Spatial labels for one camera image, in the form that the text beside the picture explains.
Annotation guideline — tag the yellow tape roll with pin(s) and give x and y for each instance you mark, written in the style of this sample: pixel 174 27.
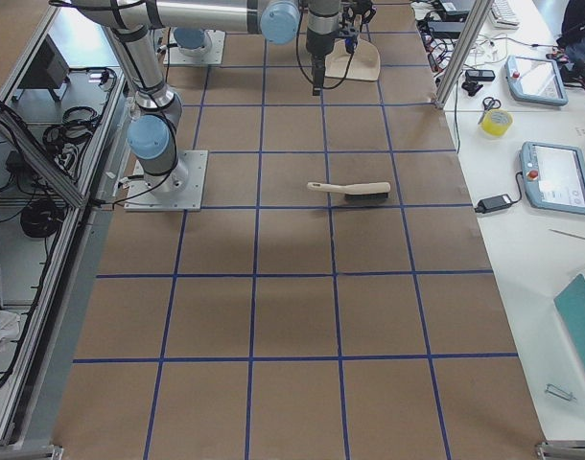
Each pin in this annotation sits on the yellow tape roll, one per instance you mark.
pixel 496 122

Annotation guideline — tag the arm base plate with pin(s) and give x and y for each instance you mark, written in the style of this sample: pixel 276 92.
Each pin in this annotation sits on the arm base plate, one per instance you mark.
pixel 194 47
pixel 182 190

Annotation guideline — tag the near teach pendant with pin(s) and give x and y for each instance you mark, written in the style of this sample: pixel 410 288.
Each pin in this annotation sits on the near teach pendant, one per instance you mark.
pixel 554 177

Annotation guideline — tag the beige plastic dustpan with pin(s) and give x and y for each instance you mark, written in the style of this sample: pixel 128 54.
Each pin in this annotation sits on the beige plastic dustpan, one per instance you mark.
pixel 364 66

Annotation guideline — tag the black webcam on table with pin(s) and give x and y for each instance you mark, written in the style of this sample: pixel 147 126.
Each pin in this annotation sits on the black webcam on table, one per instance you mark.
pixel 474 79

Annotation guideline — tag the beige hand brush black bristles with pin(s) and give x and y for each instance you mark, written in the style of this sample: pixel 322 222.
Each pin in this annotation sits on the beige hand brush black bristles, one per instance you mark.
pixel 373 190

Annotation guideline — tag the black power adapter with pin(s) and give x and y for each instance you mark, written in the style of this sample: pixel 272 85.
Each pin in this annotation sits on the black power adapter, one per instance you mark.
pixel 493 203

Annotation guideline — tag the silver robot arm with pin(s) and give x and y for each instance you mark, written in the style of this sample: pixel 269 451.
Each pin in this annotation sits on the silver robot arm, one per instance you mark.
pixel 277 21
pixel 128 22

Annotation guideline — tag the far teach pendant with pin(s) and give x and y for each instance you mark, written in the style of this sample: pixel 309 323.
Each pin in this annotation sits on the far teach pendant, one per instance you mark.
pixel 535 80

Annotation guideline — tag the aluminium frame post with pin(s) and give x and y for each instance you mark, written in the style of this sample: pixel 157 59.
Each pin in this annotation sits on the aluminium frame post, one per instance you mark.
pixel 467 38

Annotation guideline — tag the teal notebook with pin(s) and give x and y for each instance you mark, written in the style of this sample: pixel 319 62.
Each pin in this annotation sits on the teal notebook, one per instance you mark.
pixel 570 304

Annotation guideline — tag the teach pendant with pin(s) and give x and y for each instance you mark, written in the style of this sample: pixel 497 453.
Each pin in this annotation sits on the teach pendant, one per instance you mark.
pixel 535 80
pixel 554 177

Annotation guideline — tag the scissors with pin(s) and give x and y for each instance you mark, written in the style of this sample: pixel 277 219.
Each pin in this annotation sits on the scissors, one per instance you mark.
pixel 489 103

